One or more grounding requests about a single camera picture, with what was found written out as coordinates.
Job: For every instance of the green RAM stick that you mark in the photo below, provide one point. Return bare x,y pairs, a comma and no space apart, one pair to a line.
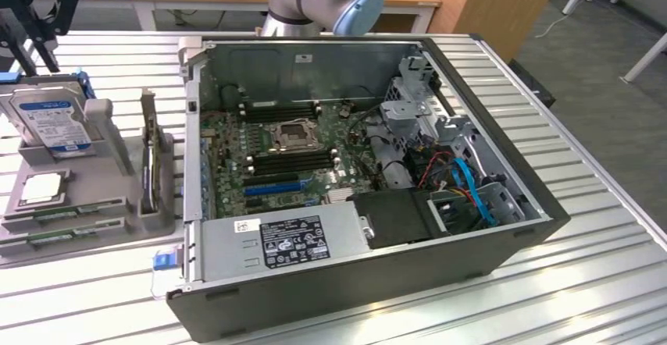
72,233
77,209

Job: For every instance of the black RAM slot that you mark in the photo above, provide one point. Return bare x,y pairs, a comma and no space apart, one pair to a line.
292,158
294,169
278,105
290,154
293,164
280,113
278,109

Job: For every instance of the hard disk with blue label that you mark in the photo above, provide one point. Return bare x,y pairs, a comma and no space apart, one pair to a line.
49,120

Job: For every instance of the silver CPU chip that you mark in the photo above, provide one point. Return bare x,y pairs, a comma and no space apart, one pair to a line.
42,189

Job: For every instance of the graphics card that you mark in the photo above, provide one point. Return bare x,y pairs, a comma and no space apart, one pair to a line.
150,157

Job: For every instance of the grey parts rack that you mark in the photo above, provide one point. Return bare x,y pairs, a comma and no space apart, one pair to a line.
112,220

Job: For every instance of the metal CPU socket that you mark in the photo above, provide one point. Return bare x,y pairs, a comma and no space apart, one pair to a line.
292,135

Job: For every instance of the green motherboard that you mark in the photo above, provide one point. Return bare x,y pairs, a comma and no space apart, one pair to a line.
281,154

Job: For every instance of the black long expansion slot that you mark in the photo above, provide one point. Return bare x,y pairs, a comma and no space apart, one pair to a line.
270,180

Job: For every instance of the blue expansion slot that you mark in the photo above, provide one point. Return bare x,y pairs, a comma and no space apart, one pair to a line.
273,189

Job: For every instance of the black short expansion slot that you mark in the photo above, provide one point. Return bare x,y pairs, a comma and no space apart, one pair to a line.
254,203

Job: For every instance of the blue case latch tab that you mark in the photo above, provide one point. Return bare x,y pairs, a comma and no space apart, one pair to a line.
162,261

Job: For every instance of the black open PC case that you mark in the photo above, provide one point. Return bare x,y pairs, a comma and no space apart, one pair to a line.
364,173

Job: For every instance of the silver chipset heatsink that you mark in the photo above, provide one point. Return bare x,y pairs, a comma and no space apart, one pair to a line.
341,196

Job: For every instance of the grey power supply unit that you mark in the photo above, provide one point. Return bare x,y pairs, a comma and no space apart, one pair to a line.
281,243

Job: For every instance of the silver metal disk bay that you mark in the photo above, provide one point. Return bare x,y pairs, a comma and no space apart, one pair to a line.
448,134

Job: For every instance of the wooden cabinet panel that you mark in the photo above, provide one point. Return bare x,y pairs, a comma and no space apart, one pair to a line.
495,9

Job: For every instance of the black plastic fan shroud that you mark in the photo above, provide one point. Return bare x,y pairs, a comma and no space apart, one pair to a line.
393,216

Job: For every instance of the white table leg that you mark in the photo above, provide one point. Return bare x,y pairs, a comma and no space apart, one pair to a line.
645,58

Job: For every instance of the blue disk caddy bracket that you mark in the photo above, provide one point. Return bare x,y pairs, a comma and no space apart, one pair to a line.
85,83

